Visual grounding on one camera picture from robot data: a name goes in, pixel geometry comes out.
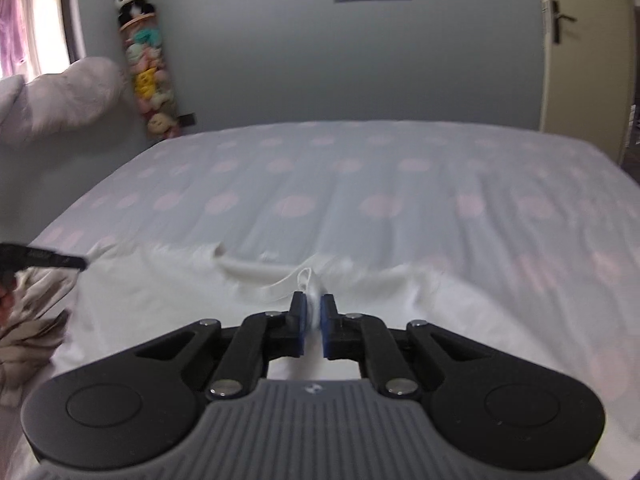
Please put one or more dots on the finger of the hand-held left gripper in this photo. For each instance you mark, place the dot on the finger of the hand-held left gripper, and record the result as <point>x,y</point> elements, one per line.
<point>45,256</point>

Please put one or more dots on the hanging plush toy organizer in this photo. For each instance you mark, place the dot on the hanging plush toy organizer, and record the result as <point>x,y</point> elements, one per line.
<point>147,75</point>

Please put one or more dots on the window with curtain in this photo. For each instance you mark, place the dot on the window with curtain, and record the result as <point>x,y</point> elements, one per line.
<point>25,15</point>

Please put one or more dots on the white t-shirt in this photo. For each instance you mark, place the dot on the white t-shirt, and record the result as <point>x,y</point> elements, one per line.
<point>175,300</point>

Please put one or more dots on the beige patterned cloth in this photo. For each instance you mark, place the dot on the beige patterned cloth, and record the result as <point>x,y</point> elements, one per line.
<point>30,320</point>

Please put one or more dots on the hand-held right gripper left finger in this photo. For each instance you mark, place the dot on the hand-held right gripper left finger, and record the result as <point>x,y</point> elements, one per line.
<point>299,321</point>

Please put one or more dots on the white pillow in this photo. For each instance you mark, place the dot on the white pillow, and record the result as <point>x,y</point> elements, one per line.
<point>60,95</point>

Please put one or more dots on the cream door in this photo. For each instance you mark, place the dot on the cream door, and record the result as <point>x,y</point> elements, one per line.
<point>585,60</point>

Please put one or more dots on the wall socket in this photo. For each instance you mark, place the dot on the wall socket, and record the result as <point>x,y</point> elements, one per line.
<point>187,120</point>

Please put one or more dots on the bed with pink dotted sheet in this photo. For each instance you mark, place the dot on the bed with pink dotted sheet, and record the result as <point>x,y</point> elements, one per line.
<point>350,185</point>

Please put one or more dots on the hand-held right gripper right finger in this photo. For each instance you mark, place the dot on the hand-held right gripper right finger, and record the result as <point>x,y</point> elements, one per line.
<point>327,322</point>

